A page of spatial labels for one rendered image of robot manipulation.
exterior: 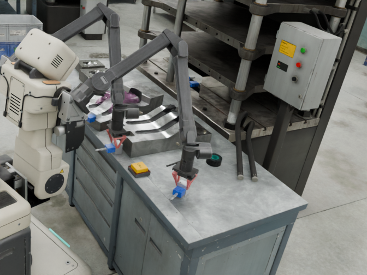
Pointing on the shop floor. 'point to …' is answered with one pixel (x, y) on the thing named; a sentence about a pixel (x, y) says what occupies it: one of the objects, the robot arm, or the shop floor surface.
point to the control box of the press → (297, 76)
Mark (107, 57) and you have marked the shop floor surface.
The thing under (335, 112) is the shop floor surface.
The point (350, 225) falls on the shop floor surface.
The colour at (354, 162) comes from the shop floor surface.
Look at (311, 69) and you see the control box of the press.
